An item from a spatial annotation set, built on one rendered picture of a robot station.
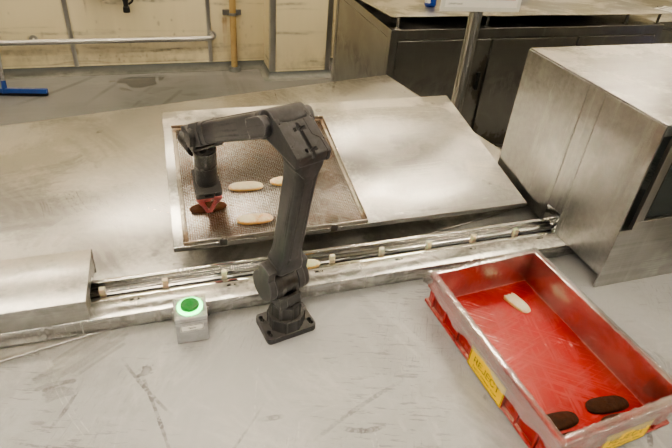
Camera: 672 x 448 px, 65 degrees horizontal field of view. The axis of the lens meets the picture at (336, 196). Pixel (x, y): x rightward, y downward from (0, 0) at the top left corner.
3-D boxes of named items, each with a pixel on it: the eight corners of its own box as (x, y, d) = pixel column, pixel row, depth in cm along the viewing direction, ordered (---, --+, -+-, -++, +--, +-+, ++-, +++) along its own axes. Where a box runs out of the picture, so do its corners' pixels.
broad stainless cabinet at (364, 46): (371, 180, 336) (392, 17, 280) (326, 111, 419) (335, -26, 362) (615, 154, 390) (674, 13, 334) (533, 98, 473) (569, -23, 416)
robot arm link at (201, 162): (198, 155, 127) (220, 148, 130) (186, 140, 131) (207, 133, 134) (200, 177, 132) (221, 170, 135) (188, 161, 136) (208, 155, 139)
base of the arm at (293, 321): (268, 346, 118) (316, 329, 123) (268, 320, 114) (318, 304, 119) (254, 319, 124) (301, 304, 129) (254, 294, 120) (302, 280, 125)
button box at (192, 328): (176, 356, 118) (171, 321, 112) (174, 330, 124) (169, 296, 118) (213, 349, 120) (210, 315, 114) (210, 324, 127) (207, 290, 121)
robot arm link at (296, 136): (295, 148, 86) (343, 134, 92) (253, 105, 94) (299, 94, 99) (269, 310, 116) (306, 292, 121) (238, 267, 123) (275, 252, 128)
